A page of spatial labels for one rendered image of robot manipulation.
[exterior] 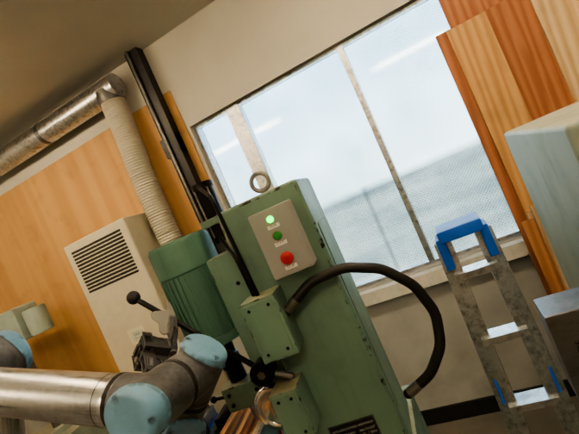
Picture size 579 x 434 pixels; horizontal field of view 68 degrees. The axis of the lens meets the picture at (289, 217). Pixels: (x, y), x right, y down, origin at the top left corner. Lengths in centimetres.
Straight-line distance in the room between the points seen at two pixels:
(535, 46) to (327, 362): 172
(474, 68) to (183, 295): 166
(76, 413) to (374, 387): 65
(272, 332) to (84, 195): 242
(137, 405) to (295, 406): 45
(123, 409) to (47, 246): 290
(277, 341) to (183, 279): 31
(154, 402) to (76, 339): 295
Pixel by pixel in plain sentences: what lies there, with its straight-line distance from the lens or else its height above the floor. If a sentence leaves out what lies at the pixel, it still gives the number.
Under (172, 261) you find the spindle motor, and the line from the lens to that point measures 117.
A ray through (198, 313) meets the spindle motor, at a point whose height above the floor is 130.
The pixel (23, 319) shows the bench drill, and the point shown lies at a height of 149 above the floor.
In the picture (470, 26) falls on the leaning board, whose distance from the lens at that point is 228.
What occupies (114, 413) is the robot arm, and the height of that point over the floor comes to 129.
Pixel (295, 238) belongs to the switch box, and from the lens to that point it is 97.
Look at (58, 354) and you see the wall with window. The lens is 384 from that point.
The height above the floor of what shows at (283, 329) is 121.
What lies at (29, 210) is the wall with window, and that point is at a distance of 363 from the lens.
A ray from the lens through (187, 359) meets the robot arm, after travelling 81.
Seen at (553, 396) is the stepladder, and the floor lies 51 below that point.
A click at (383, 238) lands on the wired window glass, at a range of 248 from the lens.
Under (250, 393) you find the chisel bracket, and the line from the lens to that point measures 128.
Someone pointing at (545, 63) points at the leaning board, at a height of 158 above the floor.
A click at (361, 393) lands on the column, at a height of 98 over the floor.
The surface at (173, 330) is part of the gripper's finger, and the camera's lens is 108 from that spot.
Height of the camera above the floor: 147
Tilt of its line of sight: 1 degrees down
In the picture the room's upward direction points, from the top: 24 degrees counter-clockwise
